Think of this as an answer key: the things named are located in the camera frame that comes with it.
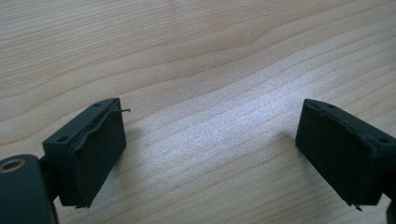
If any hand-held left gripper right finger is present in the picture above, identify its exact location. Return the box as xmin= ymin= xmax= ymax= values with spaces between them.
xmin=294 ymin=98 xmax=396 ymax=212

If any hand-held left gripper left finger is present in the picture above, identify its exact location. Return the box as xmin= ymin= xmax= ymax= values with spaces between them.
xmin=42 ymin=97 xmax=132 ymax=209

